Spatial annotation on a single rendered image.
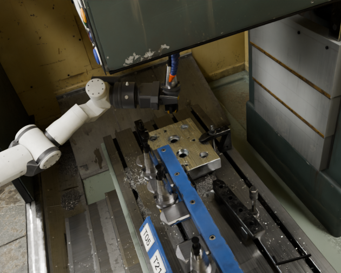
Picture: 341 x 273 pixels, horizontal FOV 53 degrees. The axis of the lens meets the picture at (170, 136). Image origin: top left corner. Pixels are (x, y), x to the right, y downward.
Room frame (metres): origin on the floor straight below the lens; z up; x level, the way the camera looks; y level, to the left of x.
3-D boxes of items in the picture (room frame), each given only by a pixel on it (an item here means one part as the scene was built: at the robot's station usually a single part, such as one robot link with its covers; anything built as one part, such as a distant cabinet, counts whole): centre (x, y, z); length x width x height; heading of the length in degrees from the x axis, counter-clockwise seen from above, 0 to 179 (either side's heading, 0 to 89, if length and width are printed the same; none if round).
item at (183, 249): (0.43, 0.01, 1.21); 0.07 x 0.05 x 0.01; 103
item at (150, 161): (0.70, 0.07, 1.26); 0.04 x 0.04 x 0.07
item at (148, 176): (0.70, 0.07, 1.21); 0.06 x 0.06 x 0.03
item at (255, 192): (0.71, -0.23, 0.96); 0.03 x 0.03 x 0.13
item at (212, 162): (1.03, -0.02, 0.96); 0.29 x 0.23 x 0.05; 13
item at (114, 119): (1.60, 0.12, 0.75); 0.89 x 0.67 x 0.26; 103
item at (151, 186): (0.64, 0.06, 1.21); 0.07 x 0.05 x 0.01; 103
